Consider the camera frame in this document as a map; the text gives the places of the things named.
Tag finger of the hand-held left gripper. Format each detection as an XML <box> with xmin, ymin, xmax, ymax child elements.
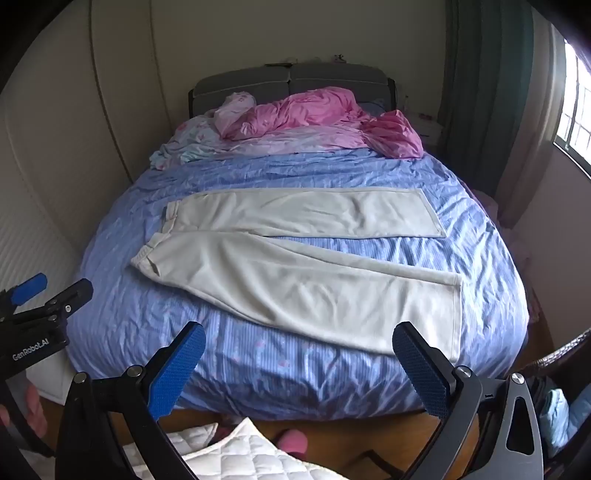
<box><xmin>0</xmin><ymin>273</ymin><xmax>48</xmax><ymax>324</ymax></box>
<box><xmin>9</xmin><ymin>278</ymin><xmax>94</xmax><ymax>329</ymax></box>

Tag pink duvet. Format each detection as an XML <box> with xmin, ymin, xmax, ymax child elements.
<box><xmin>215</xmin><ymin>87</ymin><xmax>424</xmax><ymax>160</ymax></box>

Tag light blue floral blanket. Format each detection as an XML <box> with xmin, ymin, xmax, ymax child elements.
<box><xmin>148</xmin><ymin>113</ymin><xmax>236</xmax><ymax>172</ymax></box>

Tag white pants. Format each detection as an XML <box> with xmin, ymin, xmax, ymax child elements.
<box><xmin>130</xmin><ymin>187</ymin><xmax>463</xmax><ymax>367</ymax></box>

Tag blue striped bed sheet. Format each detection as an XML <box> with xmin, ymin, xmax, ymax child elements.
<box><xmin>65</xmin><ymin>148</ymin><xmax>531</xmax><ymax>422</ymax></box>

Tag beige curtain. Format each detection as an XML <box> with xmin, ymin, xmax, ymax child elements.
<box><xmin>496</xmin><ymin>9</ymin><xmax>563</xmax><ymax>227</ymax></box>

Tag person's left hand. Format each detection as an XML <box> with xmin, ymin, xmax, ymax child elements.
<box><xmin>25</xmin><ymin>382</ymin><xmax>48</xmax><ymax>439</ymax></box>

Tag green curtain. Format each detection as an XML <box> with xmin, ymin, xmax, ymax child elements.
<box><xmin>438</xmin><ymin>0</ymin><xmax>534</xmax><ymax>199</ymax></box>

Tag grey padded headboard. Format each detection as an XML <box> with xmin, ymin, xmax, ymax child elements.
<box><xmin>188</xmin><ymin>62</ymin><xmax>398</xmax><ymax>121</ymax></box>

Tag white nightstand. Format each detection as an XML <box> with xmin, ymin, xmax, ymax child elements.
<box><xmin>409</xmin><ymin>111</ymin><xmax>446</xmax><ymax>149</ymax></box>

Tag light blue cloth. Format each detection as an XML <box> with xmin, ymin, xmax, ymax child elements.
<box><xmin>540</xmin><ymin>389</ymin><xmax>572</xmax><ymax>455</ymax></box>

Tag white quilted garment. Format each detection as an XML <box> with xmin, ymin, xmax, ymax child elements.
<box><xmin>122</xmin><ymin>418</ymin><xmax>342</xmax><ymax>480</ymax></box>

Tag pink slipper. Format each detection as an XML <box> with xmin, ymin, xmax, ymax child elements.
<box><xmin>276</xmin><ymin>428</ymin><xmax>309</xmax><ymax>457</ymax></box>

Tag barred window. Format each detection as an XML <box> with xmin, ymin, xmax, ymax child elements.
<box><xmin>551</xmin><ymin>39</ymin><xmax>591</xmax><ymax>178</ymax></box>

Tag pale pink floral pillow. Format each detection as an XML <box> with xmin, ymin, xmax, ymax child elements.
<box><xmin>212</xmin><ymin>91</ymin><xmax>257</xmax><ymax>136</ymax></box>

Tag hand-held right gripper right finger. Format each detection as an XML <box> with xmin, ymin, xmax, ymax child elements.
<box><xmin>392</xmin><ymin>322</ymin><xmax>543</xmax><ymax>480</ymax></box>

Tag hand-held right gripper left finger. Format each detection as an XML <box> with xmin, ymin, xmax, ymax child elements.
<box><xmin>55</xmin><ymin>322</ymin><xmax>207</xmax><ymax>480</ymax></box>

